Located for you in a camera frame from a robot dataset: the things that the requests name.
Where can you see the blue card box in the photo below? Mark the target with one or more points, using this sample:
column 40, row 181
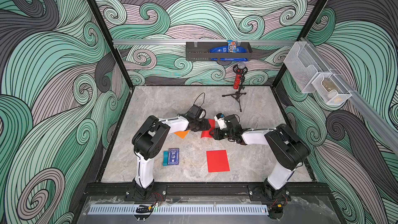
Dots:
column 173, row 157

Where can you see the black front base frame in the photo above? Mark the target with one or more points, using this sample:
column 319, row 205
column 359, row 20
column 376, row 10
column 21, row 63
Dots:
column 164, row 191

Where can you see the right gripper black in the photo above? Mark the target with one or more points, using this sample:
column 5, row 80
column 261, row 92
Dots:
column 218, row 134

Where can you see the orange square paper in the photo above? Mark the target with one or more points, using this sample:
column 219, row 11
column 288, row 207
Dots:
column 182, row 134

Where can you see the aluminium rail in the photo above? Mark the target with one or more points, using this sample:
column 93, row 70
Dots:
column 383, row 129
column 179, row 42

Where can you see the black mini tripod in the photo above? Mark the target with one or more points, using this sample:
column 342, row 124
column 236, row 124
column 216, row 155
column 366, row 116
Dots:
column 237, row 94

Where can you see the black wall shelf basket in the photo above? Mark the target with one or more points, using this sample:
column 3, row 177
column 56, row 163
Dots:
column 200, row 52

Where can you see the aluminium rail right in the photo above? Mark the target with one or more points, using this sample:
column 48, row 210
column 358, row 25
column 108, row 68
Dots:
column 383, row 129

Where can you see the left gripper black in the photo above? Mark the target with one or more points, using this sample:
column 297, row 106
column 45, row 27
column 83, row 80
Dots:
column 205, row 126

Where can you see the clear plastic bin small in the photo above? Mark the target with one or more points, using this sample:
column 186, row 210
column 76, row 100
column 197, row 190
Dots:
column 331, row 90

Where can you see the teal small block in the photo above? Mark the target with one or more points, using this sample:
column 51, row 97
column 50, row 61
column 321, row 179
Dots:
column 165, row 158

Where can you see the blue snack package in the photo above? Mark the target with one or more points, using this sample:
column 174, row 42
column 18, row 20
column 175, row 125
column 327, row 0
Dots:
column 231, row 47

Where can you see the clear plastic bin large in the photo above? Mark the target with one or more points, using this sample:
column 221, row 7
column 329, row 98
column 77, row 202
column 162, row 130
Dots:
column 302, row 66

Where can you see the white slotted cable duct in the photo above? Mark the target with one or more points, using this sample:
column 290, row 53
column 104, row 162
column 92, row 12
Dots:
column 182, row 209

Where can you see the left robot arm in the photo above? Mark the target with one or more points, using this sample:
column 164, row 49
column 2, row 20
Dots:
column 149, row 140

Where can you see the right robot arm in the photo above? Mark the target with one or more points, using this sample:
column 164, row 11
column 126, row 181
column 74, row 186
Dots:
column 287, row 147

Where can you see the aluminium rail back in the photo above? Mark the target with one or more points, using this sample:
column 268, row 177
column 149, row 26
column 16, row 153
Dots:
column 179, row 42

